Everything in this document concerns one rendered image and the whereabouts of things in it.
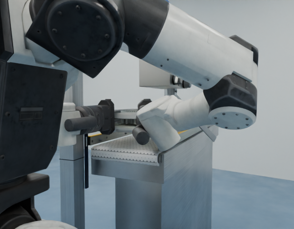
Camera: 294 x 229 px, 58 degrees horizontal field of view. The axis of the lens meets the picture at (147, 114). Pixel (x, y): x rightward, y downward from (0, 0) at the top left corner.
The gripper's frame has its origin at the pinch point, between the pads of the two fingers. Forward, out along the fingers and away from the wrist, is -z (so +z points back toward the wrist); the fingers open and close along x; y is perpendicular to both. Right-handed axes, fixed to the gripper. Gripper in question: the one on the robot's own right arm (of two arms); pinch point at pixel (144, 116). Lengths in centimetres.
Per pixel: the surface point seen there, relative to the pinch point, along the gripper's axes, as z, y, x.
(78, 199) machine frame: -1.6, -23.3, 28.4
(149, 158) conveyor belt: 6.6, 0.5, 13.0
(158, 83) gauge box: 9.2, 3.2, -11.2
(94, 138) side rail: -7.9, -17.7, 8.3
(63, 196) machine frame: -2.0, -28.5, 27.2
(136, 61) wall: -390, 46, -63
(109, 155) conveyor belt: -1.4, -12.5, 13.2
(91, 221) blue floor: -135, -27, 103
